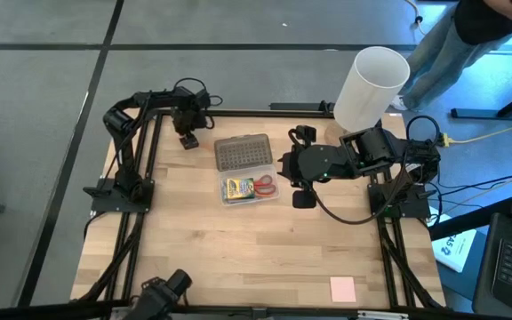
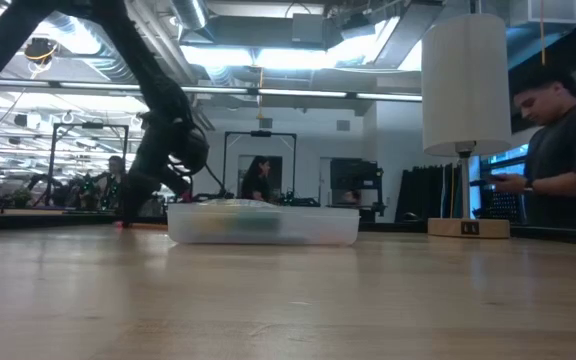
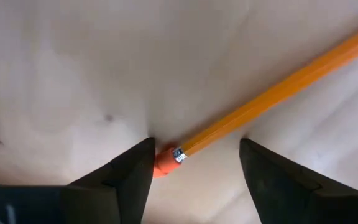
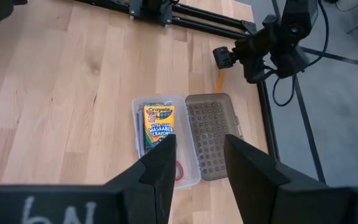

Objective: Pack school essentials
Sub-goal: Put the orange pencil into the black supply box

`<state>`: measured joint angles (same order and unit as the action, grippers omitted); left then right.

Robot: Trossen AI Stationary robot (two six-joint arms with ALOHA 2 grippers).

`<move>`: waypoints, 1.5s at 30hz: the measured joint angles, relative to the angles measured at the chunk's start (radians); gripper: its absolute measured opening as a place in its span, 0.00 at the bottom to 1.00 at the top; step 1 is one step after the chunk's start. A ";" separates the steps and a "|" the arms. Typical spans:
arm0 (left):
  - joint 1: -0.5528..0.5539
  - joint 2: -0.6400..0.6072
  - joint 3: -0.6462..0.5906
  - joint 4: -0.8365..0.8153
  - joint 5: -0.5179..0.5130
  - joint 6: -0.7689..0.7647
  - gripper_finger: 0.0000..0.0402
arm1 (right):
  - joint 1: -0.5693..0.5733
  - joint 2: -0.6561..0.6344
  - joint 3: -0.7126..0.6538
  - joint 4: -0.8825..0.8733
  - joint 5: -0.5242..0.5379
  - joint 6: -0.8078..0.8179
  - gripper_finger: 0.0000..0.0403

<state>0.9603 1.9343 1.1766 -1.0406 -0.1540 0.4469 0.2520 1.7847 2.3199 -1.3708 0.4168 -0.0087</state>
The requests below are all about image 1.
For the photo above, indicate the clear plastic pencil box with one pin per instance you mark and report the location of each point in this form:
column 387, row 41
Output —
column 242, row 153

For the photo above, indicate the green yellow crayon box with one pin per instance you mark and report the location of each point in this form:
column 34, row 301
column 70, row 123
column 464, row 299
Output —
column 240, row 189

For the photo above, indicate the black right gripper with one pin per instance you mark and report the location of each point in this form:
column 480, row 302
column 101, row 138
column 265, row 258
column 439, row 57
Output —
column 318, row 164

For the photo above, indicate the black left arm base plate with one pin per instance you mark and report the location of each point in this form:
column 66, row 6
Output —
column 105, row 202

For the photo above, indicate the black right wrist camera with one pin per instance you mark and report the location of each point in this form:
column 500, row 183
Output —
column 304, row 199

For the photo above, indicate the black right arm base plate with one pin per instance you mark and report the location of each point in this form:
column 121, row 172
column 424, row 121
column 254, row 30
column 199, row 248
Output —
column 416, row 206

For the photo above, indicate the pink sticky note pad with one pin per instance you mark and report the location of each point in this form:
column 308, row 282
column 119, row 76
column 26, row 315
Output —
column 343, row 290

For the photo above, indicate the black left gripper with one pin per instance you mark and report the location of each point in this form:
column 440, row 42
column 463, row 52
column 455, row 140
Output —
column 189, row 111

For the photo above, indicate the black side desk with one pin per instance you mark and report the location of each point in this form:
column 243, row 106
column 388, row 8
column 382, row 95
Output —
column 482, row 289

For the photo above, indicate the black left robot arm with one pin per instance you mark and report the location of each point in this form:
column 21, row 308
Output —
column 127, row 155

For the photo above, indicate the white printed booklet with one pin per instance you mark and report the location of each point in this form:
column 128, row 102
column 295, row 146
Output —
column 456, row 249

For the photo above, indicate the black horizontal rig beam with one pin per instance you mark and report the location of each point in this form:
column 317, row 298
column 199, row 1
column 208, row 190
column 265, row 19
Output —
column 38, row 311

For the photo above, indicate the person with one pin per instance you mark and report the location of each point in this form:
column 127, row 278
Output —
column 442, row 58

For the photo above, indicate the black desk leg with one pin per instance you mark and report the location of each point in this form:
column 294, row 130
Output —
column 482, row 114

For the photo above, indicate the black cylindrical mechanical device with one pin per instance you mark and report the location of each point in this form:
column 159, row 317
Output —
column 158, row 295

